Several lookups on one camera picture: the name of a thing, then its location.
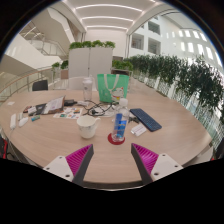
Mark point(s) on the colourful sticker sheet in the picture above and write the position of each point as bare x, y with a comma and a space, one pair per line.
68, 113

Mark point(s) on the wooden planter with plants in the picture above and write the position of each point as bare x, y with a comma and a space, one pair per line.
121, 66

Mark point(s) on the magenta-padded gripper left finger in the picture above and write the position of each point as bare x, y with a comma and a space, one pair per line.
77, 160

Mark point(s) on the white cabinet topped with plants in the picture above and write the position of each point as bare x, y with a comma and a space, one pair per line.
90, 65

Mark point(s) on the dark blue keyboard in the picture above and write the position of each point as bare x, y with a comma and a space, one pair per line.
145, 119

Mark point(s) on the small white packet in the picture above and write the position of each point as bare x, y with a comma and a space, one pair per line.
138, 130

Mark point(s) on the white computer mouse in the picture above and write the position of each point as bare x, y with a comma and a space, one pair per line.
23, 121

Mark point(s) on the open white booklet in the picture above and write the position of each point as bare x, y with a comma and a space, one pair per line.
55, 105

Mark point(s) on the clear blue-labelled water bottle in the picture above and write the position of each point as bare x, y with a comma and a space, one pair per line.
120, 126

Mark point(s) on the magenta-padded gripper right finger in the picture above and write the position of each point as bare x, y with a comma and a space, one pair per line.
147, 159

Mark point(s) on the clear tumbler with white lid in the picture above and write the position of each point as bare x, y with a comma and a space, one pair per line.
87, 90

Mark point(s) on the green tote bag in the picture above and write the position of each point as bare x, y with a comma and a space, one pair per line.
108, 86

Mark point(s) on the black and red office chair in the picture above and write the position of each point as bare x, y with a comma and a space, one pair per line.
3, 148

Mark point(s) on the white power strip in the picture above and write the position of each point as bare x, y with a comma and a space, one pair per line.
13, 121

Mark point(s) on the white ceramic mug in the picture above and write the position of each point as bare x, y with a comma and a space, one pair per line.
87, 127

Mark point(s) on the flat round red coaster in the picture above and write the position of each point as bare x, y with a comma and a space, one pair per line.
110, 140

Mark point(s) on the small planter with green plants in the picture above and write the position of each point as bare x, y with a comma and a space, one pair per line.
60, 68

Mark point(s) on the small black box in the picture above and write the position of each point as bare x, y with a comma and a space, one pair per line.
70, 102

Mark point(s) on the white paper slip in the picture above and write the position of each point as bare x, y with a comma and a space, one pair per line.
10, 103

